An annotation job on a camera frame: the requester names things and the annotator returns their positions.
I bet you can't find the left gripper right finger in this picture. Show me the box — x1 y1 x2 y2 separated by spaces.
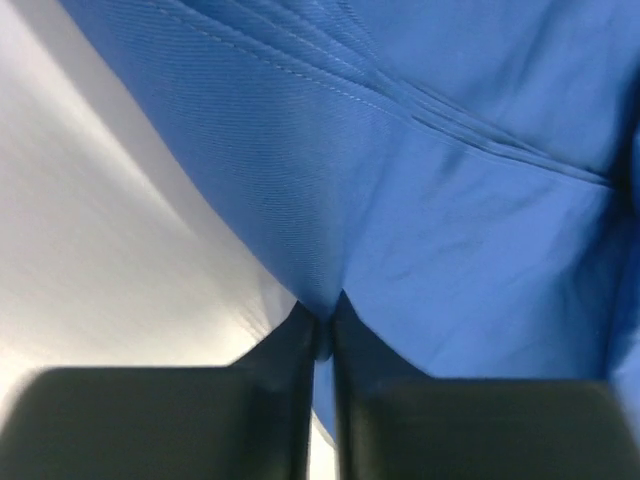
331 296 639 480

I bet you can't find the blue surgical drape cloth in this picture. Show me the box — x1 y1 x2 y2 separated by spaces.
64 1 639 421

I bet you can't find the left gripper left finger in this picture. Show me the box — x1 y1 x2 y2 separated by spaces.
1 305 315 480

